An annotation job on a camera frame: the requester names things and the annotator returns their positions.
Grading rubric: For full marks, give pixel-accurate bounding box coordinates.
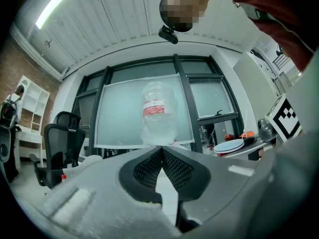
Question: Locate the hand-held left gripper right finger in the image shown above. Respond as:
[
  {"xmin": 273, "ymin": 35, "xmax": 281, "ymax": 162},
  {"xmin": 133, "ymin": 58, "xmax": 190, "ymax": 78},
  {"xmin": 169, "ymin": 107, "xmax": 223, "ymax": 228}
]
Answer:
[{"xmin": 161, "ymin": 145, "xmax": 275, "ymax": 234}]

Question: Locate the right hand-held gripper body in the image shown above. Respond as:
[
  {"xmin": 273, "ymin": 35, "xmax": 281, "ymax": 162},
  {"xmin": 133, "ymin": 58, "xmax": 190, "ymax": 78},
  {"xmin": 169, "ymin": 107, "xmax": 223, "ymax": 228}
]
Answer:
[{"xmin": 257, "ymin": 93, "xmax": 304, "ymax": 144}]

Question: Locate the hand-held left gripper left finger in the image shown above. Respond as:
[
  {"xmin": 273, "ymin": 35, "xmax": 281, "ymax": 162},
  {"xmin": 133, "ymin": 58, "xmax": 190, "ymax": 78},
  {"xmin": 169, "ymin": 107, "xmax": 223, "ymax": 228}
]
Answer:
[{"xmin": 14, "ymin": 145, "xmax": 186, "ymax": 239}]

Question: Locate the water dispenser clear jug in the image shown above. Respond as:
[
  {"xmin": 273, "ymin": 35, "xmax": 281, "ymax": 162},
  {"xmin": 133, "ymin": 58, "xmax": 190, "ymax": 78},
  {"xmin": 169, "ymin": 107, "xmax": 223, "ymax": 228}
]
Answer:
[{"xmin": 141, "ymin": 81, "xmax": 179, "ymax": 145}]

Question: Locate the white partition board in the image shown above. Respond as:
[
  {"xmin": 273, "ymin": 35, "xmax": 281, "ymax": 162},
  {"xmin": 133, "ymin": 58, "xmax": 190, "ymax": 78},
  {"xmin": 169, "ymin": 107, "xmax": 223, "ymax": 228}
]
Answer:
[{"xmin": 232, "ymin": 52, "xmax": 279, "ymax": 125}]

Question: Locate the black mesh office chair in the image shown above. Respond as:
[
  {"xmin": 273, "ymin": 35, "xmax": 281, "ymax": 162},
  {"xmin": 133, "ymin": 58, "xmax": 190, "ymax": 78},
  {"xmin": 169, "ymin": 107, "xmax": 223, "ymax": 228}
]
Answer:
[
  {"xmin": 29, "ymin": 123, "xmax": 87, "ymax": 189},
  {"xmin": 53, "ymin": 111, "xmax": 82, "ymax": 131}
]

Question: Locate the frosted window film panel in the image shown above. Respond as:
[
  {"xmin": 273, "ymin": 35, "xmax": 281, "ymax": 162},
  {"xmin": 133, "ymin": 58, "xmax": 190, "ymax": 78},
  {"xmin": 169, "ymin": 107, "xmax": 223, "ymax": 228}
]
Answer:
[{"xmin": 94, "ymin": 73, "xmax": 195, "ymax": 149}]

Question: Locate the white desk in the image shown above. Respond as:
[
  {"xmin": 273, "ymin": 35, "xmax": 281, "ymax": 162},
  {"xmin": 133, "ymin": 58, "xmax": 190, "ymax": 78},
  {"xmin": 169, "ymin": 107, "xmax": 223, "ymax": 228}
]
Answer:
[{"xmin": 14, "ymin": 125, "xmax": 44, "ymax": 169}]

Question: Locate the person's red shirt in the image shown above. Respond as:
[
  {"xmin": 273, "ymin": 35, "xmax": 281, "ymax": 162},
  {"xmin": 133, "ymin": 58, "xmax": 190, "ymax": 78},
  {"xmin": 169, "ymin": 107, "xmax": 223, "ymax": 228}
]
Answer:
[{"xmin": 219, "ymin": 0, "xmax": 315, "ymax": 72}]

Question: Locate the white shelf unit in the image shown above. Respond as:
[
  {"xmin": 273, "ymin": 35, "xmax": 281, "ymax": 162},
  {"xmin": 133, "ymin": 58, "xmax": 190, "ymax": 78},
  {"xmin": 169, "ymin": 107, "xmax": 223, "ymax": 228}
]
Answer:
[{"xmin": 17, "ymin": 75, "xmax": 51, "ymax": 134}]

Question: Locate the person's head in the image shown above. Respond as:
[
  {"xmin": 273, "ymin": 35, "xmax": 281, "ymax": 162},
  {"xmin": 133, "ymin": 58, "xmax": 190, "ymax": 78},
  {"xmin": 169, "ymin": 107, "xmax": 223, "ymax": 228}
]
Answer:
[{"xmin": 159, "ymin": 0, "xmax": 222, "ymax": 32}]

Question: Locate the long ceiling light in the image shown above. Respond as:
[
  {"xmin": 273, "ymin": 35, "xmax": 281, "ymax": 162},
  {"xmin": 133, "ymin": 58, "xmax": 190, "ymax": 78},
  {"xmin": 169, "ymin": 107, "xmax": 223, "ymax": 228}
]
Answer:
[{"xmin": 35, "ymin": 0, "xmax": 77, "ymax": 30}]

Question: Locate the black window frame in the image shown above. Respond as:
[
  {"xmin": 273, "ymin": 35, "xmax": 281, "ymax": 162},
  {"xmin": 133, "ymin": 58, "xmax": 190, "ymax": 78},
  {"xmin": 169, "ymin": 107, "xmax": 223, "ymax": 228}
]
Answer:
[{"xmin": 71, "ymin": 53, "xmax": 246, "ymax": 156}]

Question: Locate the black head-mounted camera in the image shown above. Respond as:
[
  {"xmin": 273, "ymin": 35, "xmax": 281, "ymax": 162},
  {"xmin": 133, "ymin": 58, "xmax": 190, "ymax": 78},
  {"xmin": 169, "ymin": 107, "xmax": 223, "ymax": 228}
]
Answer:
[{"xmin": 158, "ymin": 24, "xmax": 179, "ymax": 45}]

